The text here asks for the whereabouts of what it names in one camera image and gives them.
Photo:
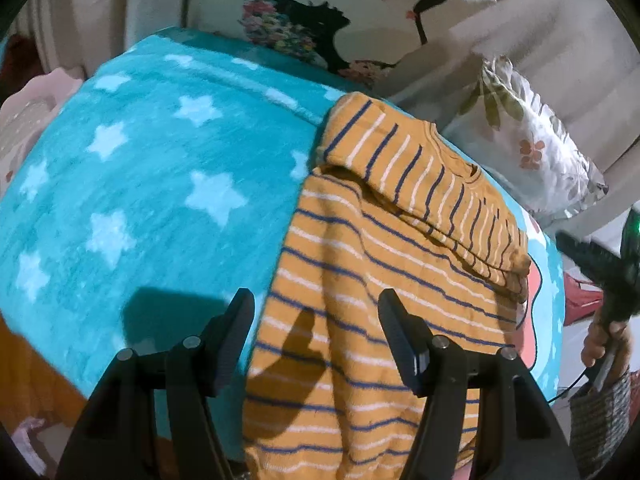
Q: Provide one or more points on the pink floral bedding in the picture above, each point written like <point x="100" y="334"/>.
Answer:
<point x="26" y="114"/>

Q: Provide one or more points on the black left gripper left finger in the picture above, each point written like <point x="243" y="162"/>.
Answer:
<point x="115" y="436"/>

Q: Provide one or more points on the beige curtain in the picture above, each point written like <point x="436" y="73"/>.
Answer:
<point x="87" y="33"/>

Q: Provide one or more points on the white floral ruffled pillow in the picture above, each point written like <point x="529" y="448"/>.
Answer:
<point x="505" y="126"/>

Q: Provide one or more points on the turquoise star cartoon blanket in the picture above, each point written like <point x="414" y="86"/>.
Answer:
<point x="169" y="181"/>

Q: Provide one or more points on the person's right hand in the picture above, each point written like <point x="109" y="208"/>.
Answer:
<point x="596" y="340"/>

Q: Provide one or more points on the orange striped sweater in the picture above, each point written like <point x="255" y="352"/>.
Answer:
<point x="389" y="205"/>

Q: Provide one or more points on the white pillow with lady print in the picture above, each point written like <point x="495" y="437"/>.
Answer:
<point x="360" y="40"/>

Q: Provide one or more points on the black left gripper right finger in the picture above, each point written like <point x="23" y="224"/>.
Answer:
<point x="518" y="436"/>

